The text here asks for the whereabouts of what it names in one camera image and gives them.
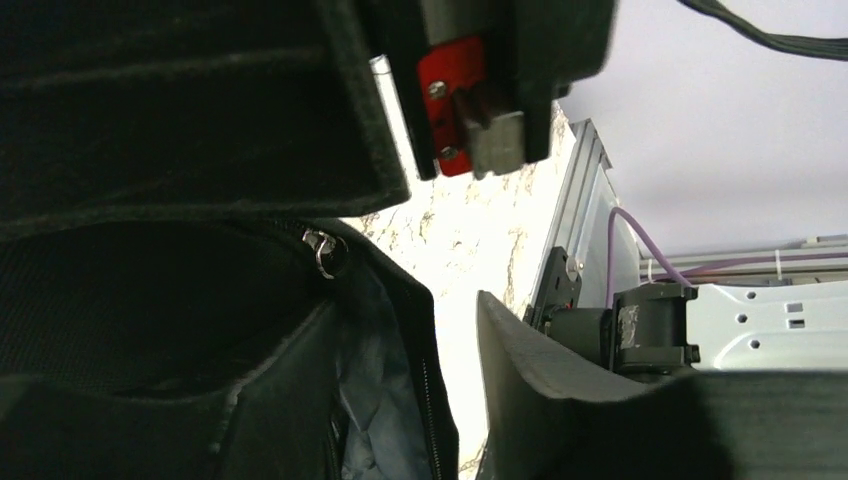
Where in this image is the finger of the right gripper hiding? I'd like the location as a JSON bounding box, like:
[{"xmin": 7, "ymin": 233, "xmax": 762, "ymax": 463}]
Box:
[{"xmin": 1, "ymin": 1, "xmax": 410, "ymax": 239}]

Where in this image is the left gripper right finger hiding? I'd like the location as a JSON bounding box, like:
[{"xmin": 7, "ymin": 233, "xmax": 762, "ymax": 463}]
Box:
[{"xmin": 477, "ymin": 292, "xmax": 847, "ymax": 479}]

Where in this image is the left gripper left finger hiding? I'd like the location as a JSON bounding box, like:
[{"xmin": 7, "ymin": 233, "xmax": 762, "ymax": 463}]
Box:
[{"xmin": 1, "ymin": 301, "xmax": 338, "ymax": 479}]

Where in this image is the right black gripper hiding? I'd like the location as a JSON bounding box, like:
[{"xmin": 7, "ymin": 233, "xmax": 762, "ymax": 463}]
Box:
[{"xmin": 359, "ymin": 1, "xmax": 617, "ymax": 180}]

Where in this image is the black student backpack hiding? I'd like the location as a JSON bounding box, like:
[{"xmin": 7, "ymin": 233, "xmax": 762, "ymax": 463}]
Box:
[{"xmin": 1, "ymin": 220, "xmax": 458, "ymax": 479}]

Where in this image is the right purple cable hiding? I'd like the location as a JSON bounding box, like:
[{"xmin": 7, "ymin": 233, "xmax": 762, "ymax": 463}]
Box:
[{"xmin": 604, "ymin": 206, "xmax": 848, "ymax": 309}]

